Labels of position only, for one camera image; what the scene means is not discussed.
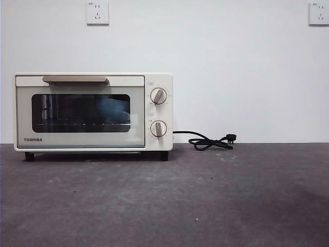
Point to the cream toaster oven housing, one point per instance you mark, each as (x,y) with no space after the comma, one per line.
(159,146)

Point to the oven knob nearest oven feet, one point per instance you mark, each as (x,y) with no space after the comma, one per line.
(158,129)

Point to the oven knob under small label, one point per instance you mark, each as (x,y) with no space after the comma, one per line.
(158,96)

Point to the white wall socket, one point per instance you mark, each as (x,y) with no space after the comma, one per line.
(319,14)
(97,13)

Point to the blue ribbed bowl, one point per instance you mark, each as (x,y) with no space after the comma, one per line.
(110,109)

